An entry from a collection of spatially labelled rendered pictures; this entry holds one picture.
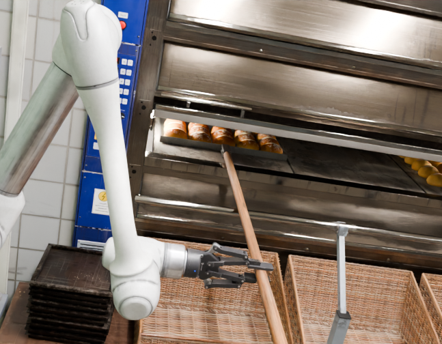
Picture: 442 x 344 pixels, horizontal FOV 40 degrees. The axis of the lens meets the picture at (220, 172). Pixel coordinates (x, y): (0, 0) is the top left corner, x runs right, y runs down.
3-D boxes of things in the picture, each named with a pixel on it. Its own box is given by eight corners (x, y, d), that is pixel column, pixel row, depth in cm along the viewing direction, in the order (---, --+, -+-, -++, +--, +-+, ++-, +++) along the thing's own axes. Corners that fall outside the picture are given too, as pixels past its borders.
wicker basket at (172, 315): (134, 293, 252) (143, 234, 243) (264, 306, 262) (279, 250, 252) (130, 371, 208) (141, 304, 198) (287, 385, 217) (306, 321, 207)
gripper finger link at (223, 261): (205, 260, 162) (205, 255, 162) (247, 259, 163) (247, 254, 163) (207, 267, 159) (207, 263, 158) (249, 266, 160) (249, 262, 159)
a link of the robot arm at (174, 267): (160, 265, 165) (182, 268, 166) (160, 283, 156) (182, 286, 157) (165, 236, 162) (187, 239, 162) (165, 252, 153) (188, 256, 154)
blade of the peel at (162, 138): (286, 161, 260) (287, 155, 259) (159, 141, 252) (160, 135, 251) (272, 134, 293) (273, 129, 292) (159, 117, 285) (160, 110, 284)
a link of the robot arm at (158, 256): (159, 266, 166) (158, 293, 154) (102, 259, 163) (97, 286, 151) (165, 232, 162) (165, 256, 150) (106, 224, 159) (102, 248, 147)
